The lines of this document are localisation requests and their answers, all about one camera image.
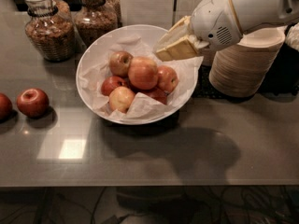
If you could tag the red apple at edge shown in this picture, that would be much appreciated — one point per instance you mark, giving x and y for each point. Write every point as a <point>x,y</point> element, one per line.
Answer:
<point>5,106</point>

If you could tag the yellowish apple at back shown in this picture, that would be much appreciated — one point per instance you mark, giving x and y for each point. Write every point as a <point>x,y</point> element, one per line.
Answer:
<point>119,63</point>

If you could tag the yellow apple at front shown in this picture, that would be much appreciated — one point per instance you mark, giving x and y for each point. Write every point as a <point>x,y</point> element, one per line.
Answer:
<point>120,99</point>

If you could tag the glass granola jar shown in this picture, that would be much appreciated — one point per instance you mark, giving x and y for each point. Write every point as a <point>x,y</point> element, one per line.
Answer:
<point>50,31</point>
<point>96,18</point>

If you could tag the dark red apple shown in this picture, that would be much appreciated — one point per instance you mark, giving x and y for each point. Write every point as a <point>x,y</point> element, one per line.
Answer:
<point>156,94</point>
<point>111,83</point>

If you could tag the red apple at right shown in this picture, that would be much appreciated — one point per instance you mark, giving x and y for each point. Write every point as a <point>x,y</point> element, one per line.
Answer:
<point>167,78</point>

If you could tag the white box left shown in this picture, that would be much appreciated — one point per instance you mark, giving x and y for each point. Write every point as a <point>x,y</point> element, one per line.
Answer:
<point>152,12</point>

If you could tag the back stack of paper bowls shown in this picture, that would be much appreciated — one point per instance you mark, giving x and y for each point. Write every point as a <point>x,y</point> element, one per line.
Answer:
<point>208,55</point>

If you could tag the red apple on table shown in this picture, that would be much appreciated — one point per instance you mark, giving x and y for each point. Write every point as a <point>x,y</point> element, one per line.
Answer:
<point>33,103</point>

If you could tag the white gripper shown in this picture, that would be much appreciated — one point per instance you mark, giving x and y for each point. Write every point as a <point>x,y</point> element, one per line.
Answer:
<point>215,20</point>

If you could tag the glass granola jar right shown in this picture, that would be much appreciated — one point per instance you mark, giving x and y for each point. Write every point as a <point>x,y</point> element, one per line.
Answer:
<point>96,18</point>

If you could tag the white paper liner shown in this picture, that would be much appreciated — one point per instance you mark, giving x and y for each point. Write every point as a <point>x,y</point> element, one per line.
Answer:
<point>143,106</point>

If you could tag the glass granola jar left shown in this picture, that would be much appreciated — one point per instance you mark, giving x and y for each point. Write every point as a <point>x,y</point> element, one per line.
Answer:
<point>50,31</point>

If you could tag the stack of paper bowls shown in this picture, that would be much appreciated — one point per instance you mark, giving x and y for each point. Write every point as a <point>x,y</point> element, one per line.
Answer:
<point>208,55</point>
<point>239,70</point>

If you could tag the front stack of paper bowls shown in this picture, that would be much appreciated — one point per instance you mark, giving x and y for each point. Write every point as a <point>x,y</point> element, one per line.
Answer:
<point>239,70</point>

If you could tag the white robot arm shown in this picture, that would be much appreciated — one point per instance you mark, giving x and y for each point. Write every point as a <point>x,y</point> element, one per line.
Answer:
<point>256,14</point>

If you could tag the large red-yellow apple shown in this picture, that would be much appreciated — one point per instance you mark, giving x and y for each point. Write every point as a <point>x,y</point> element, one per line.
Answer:
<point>143,73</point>

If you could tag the white bowl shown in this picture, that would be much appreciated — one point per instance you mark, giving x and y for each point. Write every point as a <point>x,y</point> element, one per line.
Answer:
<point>93,56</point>

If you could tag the dark red apple front right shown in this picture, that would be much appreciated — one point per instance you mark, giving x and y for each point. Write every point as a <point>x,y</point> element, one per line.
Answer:
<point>156,94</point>

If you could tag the dark red apple left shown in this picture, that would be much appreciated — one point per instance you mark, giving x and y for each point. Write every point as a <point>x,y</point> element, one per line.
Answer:
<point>111,83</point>

